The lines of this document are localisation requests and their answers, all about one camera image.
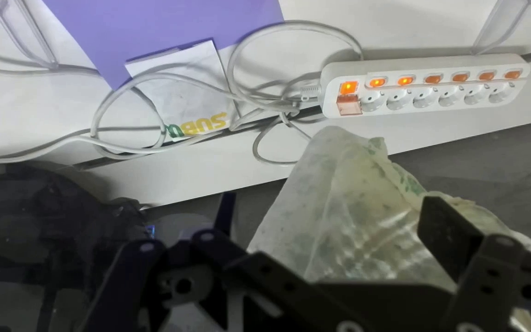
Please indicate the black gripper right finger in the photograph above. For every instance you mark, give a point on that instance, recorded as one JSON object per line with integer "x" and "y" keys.
{"x": 447, "y": 236}

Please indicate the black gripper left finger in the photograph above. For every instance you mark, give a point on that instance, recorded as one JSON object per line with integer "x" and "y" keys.
{"x": 226, "y": 213}

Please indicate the white patterned cloth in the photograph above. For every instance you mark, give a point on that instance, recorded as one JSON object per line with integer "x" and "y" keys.
{"x": 340, "y": 208}

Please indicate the clear acrylic panel foot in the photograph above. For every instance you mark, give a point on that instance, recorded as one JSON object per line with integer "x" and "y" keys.
{"x": 36, "y": 36}
{"x": 499, "y": 23}

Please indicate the white printed paper slip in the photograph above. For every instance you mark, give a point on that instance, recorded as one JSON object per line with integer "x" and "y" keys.
{"x": 186, "y": 92}

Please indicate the white power strip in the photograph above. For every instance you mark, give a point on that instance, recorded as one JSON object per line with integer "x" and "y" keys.
{"x": 425, "y": 92}

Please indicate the purple paper sheet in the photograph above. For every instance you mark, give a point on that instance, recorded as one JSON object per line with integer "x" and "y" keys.
{"x": 156, "y": 23}

